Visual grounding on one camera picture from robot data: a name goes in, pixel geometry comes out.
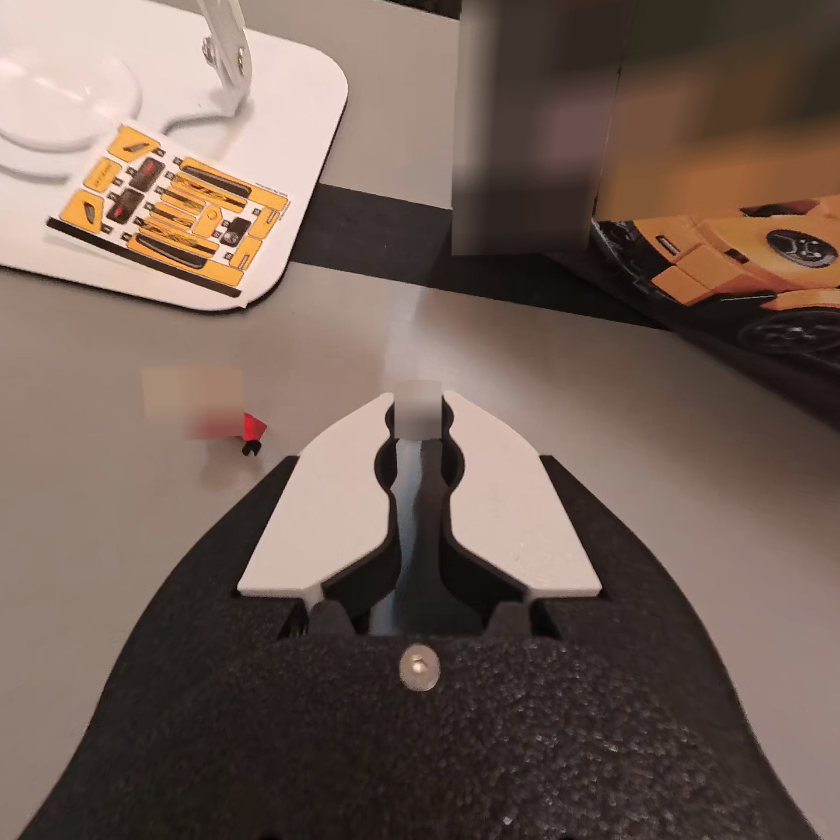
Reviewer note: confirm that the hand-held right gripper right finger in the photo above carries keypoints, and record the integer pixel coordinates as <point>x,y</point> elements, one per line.
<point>525,525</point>

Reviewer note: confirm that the orange sticker sheet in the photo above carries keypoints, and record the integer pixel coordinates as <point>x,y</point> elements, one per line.
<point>177,210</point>

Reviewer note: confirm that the yellow car picture box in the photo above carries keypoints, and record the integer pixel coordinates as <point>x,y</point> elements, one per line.
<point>722,275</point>

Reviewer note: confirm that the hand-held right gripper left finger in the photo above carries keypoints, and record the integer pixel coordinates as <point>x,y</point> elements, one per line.
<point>315,525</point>

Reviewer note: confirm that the red toy minifigure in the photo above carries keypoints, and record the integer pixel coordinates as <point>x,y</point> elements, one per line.
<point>253,426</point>

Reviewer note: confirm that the white booklet stand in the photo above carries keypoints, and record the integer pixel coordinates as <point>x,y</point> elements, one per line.
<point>295,98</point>

